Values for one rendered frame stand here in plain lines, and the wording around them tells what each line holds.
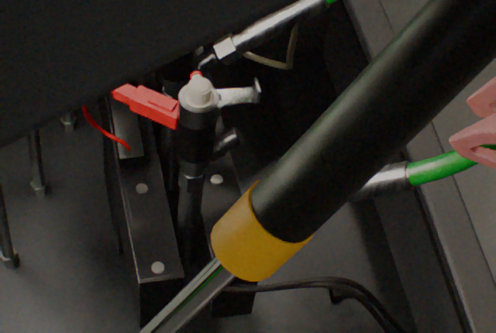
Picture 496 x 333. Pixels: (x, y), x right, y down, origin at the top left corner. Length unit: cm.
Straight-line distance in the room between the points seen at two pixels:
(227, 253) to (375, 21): 82
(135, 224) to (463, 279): 29
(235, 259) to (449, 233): 66
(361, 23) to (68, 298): 41
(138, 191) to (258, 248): 61
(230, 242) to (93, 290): 73
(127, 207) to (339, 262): 26
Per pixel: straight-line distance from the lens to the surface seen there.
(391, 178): 61
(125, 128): 87
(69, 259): 99
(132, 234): 82
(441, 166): 60
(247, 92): 72
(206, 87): 69
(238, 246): 24
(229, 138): 74
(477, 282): 88
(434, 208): 91
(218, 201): 84
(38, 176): 101
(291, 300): 97
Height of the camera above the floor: 167
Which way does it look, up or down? 51 degrees down
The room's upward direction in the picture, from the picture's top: 9 degrees clockwise
